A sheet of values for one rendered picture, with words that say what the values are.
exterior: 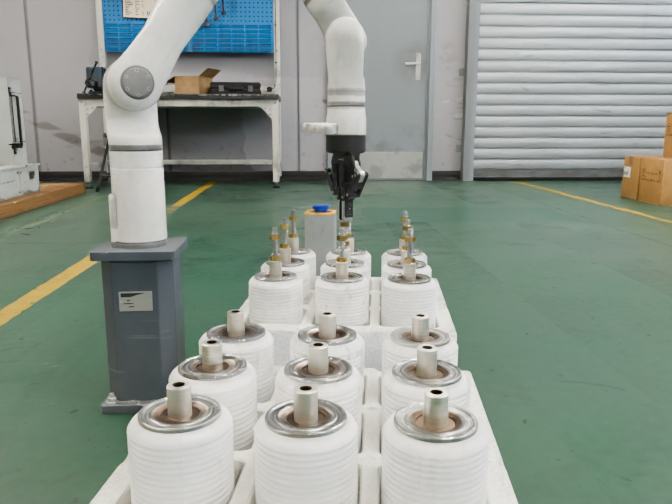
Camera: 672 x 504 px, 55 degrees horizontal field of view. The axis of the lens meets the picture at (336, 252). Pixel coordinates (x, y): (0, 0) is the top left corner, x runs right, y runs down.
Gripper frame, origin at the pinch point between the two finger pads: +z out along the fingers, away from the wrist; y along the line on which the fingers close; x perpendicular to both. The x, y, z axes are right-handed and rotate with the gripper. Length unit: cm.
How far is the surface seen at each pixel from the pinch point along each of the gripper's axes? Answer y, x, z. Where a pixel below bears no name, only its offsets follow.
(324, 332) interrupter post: -37.2, 24.4, 9.8
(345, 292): -14.3, 8.1, 12.0
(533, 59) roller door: 342, -397, -77
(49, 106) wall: 544, -2, -32
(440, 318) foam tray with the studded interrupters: -19.2, -8.5, 17.7
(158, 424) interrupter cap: -51, 49, 10
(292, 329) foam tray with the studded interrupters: -11.9, 17.0, 17.9
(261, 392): -35, 32, 17
